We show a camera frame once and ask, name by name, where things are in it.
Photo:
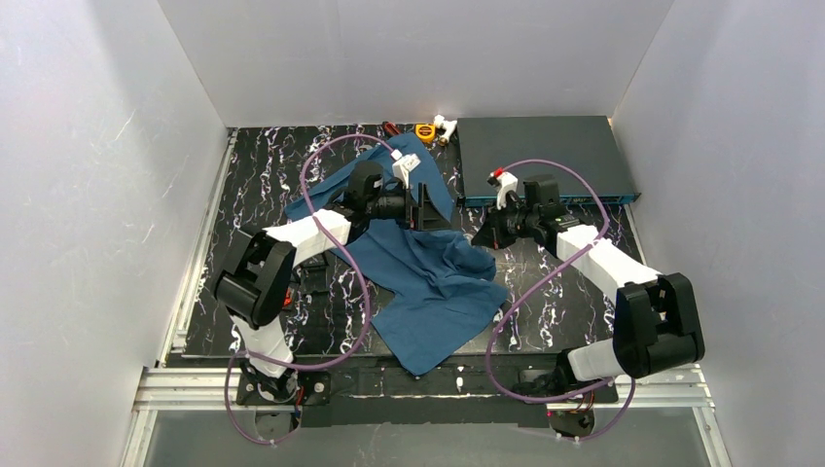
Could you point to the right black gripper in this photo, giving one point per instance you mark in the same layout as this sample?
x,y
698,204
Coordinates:
x,y
502,225

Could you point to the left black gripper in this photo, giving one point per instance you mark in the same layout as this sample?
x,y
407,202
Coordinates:
x,y
419,205

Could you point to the blue t-shirt garment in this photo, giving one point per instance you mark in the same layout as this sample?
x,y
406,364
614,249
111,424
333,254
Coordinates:
x,y
444,290

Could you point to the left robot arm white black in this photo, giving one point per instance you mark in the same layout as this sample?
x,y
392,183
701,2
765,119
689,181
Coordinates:
x,y
255,280

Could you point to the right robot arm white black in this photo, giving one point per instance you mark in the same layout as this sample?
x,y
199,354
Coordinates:
x,y
656,321

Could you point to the yellow tape measure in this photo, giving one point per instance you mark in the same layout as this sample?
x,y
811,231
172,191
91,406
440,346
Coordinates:
x,y
425,132

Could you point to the small white figurine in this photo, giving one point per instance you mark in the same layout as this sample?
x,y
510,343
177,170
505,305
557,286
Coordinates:
x,y
447,128

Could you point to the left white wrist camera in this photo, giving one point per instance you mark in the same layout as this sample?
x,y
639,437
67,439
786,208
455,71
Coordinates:
x,y
403,167

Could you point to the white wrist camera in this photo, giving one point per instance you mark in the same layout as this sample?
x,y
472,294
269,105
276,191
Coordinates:
x,y
504,183
403,167

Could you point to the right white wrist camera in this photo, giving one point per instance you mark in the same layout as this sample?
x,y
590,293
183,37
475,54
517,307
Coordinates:
x,y
504,183

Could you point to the red handled tool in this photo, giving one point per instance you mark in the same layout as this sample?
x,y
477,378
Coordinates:
x,y
390,129

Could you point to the dark grey network switch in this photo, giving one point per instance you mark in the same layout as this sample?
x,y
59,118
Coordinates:
x,y
585,144

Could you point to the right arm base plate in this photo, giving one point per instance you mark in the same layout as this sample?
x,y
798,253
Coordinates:
x,y
575,423

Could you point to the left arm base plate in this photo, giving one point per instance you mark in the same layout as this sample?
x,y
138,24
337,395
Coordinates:
x,y
292,388

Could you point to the aluminium frame rail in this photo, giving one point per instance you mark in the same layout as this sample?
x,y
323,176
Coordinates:
x,y
202,389

